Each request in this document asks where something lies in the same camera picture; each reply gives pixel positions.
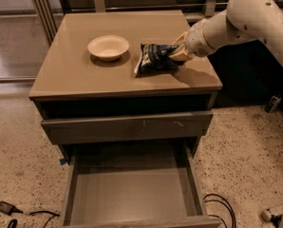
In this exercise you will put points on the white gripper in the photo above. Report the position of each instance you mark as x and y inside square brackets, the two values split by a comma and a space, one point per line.
[195, 44]

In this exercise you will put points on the blue chip bag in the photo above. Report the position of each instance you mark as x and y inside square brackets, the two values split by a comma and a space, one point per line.
[155, 58]

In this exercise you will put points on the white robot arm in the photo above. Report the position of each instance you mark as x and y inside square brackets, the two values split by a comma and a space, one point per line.
[241, 22]

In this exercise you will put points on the grey top drawer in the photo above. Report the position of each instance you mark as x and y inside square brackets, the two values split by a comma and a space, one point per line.
[127, 128]

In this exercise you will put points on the grey drawer cabinet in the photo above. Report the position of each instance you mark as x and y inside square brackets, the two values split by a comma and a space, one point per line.
[73, 84]

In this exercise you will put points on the open grey middle drawer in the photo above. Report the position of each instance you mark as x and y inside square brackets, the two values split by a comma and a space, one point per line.
[134, 185]

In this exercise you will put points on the white paper bowl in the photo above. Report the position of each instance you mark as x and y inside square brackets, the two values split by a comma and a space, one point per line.
[108, 48]

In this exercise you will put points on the blue tape piece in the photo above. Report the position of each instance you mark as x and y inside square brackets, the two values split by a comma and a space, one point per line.
[62, 161]

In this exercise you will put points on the white power strip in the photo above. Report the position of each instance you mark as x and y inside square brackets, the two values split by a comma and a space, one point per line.
[273, 213]

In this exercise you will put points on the black power adapter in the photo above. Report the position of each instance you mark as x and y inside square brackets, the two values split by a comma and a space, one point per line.
[8, 209]

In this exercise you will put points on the metal railing frame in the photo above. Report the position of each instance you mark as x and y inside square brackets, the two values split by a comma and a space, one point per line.
[132, 0]

